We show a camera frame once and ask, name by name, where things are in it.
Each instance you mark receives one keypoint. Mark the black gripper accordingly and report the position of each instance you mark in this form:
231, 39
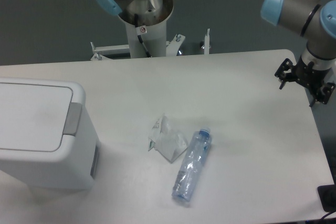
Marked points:
310, 76

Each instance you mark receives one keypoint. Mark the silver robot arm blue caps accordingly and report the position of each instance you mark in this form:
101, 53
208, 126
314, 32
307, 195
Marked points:
316, 23

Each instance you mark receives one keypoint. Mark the white plastic trash can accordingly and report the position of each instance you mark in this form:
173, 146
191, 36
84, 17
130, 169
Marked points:
72, 165

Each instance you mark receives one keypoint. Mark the white trash can lid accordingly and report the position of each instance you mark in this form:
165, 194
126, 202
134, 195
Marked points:
33, 117

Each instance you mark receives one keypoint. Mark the black device at table edge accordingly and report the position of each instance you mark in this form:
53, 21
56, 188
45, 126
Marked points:
327, 197

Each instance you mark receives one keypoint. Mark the clear empty plastic bottle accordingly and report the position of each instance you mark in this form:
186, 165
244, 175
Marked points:
192, 164

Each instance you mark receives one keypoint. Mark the crumpled white plastic wrapper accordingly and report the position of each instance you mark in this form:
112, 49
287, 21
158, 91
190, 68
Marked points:
166, 139

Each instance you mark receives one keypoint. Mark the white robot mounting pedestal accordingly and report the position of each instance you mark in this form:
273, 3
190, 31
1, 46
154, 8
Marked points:
144, 42

